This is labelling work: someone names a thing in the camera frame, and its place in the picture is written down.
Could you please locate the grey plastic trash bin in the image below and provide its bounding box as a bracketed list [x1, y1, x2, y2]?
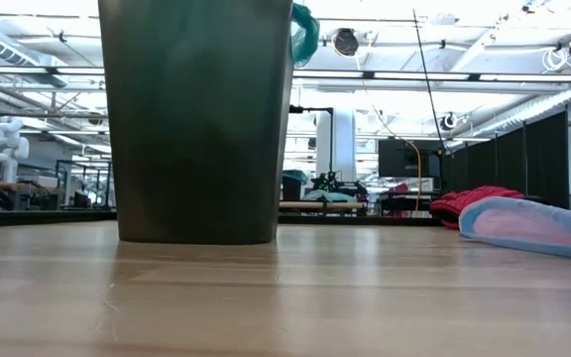
[97, 0, 295, 246]

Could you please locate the teal plastic trash bag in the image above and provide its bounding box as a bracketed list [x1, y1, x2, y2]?
[290, 1, 321, 69]

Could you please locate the pink trash bag blue hem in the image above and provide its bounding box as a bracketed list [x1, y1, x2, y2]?
[457, 195, 571, 264]

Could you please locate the background bin with teal bag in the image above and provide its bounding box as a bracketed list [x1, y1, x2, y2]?
[281, 169, 310, 202]

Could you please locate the black bent pipe stand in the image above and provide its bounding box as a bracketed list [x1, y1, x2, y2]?
[287, 103, 337, 174]

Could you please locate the white building column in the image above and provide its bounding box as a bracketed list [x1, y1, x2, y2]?
[314, 106, 358, 182]

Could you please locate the red and black fabric bundle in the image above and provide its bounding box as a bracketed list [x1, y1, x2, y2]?
[427, 184, 526, 231]

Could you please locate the black partition curtain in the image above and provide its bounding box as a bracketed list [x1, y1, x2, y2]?
[440, 109, 571, 210]

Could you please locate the cluttered background workbench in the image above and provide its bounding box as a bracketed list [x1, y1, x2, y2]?
[0, 180, 67, 210]

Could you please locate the black wall screen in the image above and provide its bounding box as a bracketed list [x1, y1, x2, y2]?
[377, 138, 444, 179]

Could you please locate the yellow hanging cable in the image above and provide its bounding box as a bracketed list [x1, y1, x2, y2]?
[370, 101, 424, 215]

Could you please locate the thin black hanging cable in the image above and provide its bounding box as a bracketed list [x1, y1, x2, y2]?
[411, 8, 449, 155]

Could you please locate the white ventilation duct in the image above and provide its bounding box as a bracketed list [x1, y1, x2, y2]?
[468, 82, 571, 141]

